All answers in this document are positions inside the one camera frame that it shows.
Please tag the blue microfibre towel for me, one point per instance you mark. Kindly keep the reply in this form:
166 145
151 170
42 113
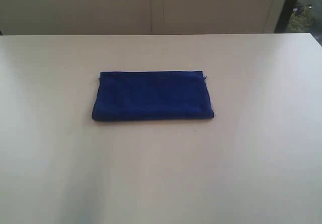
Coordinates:
152 95

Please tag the black window frame post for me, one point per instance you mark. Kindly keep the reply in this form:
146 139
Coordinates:
285 15

